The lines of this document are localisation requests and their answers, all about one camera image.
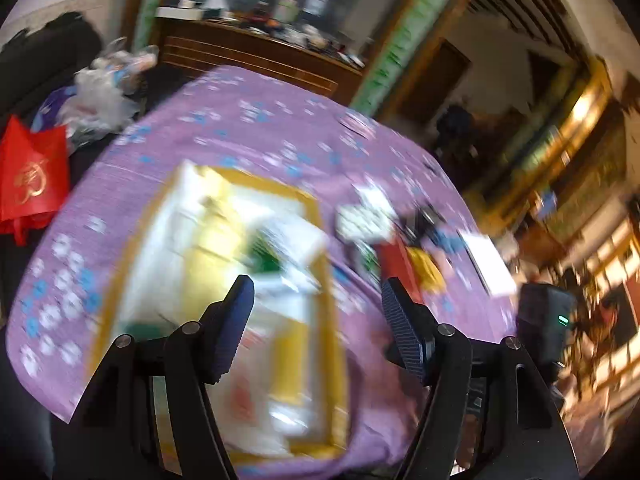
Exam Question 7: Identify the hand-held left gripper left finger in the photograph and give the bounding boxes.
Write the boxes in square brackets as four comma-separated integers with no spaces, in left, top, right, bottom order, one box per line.
[70,275,256,480]

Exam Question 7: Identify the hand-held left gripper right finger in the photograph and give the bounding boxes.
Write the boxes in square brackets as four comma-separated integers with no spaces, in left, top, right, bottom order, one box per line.
[381,276,581,480]

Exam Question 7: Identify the white packet red print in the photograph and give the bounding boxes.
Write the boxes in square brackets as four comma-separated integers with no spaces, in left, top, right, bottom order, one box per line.
[220,360,281,426]

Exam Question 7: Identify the yellow tray of packets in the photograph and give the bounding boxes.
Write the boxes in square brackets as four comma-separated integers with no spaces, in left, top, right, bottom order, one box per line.
[85,160,351,461]

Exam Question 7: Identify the yellow cloth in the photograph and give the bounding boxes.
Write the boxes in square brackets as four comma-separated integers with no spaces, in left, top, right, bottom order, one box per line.
[407,247,447,295]

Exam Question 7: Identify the green white barcode packet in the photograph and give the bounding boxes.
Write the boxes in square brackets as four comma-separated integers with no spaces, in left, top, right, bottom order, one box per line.
[240,225,326,281]

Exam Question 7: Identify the yellow packet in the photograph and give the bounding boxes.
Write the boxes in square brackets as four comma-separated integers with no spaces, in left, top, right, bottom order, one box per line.
[187,200,251,276]

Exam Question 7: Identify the red flat packet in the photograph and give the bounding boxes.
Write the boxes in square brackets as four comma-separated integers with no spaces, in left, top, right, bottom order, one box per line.
[375,242,423,306]

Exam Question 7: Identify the blue cloth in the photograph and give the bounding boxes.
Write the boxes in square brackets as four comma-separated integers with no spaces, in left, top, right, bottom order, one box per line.
[435,230,468,256]

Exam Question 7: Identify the black round container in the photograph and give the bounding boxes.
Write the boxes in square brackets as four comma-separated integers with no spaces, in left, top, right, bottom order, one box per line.
[400,205,446,241]

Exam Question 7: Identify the white green patterned packet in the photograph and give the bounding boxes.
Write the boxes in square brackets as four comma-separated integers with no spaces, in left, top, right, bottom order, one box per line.
[335,187,398,243]

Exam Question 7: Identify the dark wooden furniture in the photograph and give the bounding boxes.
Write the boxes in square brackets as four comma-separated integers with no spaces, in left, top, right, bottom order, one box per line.
[465,55,640,401]

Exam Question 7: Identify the purple floral tablecloth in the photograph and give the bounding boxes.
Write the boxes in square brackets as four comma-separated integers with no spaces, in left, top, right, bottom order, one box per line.
[5,64,526,480]

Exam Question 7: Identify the red bag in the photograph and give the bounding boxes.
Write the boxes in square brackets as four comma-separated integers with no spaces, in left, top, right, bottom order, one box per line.
[0,115,71,246]

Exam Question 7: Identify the crumpled plastic bags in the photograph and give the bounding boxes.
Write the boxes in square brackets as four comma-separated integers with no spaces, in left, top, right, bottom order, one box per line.
[60,37,161,136]

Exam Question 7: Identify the wooden cabinet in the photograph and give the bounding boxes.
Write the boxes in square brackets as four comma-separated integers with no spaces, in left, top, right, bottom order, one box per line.
[152,7,366,106]

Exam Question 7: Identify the black sofa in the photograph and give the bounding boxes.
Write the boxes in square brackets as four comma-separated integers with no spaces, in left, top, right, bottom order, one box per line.
[0,12,151,161]

